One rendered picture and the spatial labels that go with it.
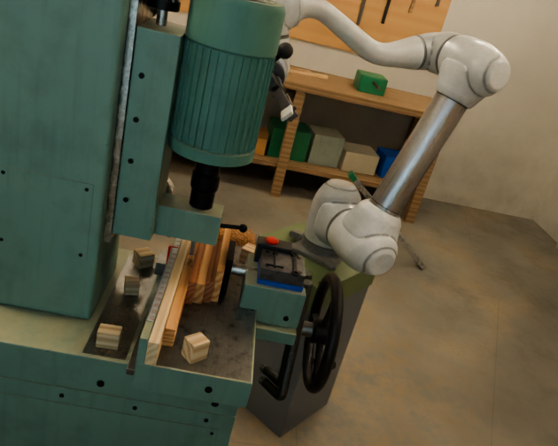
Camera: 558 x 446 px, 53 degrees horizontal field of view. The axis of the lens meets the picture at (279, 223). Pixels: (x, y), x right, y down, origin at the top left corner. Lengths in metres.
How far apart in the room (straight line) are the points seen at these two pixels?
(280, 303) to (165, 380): 0.31
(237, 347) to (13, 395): 0.48
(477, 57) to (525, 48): 3.32
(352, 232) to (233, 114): 0.77
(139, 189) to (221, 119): 0.23
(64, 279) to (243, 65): 0.57
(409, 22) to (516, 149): 1.45
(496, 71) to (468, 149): 3.39
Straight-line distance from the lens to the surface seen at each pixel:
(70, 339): 1.25
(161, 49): 1.08
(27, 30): 1.10
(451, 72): 1.70
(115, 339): 1.21
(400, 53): 1.76
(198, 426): 1.28
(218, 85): 1.06
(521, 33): 4.95
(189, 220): 1.21
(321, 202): 1.87
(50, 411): 1.33
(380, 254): 1.70
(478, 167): 5.14
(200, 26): 1.06
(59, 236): 1.20
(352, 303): 2.08
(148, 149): 1.13
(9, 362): 1.28
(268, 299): 1.22
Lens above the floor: 1.59
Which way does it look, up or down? 25 degrees down
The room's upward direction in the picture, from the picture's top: 15 degrees clockwise
